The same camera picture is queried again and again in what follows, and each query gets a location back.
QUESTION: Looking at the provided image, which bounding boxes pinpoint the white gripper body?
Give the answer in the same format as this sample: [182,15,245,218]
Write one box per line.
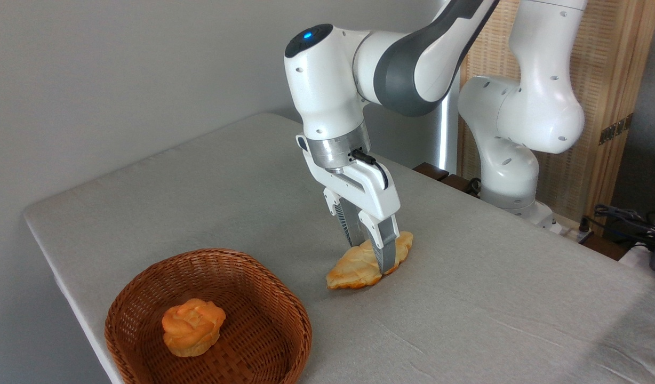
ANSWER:
[297,134,401,221]

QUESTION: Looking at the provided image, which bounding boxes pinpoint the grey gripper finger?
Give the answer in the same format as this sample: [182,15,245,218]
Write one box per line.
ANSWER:
[323,188,366,247]
[358,212,401,275]

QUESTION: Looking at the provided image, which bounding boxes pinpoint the long golden braided bread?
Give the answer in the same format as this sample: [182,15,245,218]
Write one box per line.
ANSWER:
[326,231,414,290]

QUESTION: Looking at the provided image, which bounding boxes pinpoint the brown wicker basket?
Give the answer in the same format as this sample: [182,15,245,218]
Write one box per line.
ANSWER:
[105,248,313,384]

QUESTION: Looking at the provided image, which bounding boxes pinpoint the round orange bread bun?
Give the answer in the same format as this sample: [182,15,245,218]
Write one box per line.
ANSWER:
[162,298,227,357]

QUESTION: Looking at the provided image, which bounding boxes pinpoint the dark brown wooden blocks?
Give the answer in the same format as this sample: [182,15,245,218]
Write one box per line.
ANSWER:
[413,163,481,196]

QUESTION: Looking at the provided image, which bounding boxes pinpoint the grey fabric table cover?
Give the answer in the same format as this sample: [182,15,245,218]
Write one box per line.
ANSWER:
[23,112,655,384]

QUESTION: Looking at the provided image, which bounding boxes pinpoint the black metal screen hinge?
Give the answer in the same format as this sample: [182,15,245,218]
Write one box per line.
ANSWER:
[598,113,634,145]

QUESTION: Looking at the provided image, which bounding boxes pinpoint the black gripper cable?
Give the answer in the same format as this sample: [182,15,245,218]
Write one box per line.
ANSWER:
[350,149,389,190]

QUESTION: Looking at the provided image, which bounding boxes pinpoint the black cable bundle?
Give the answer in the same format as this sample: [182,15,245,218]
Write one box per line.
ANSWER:
[578,204,655,252]

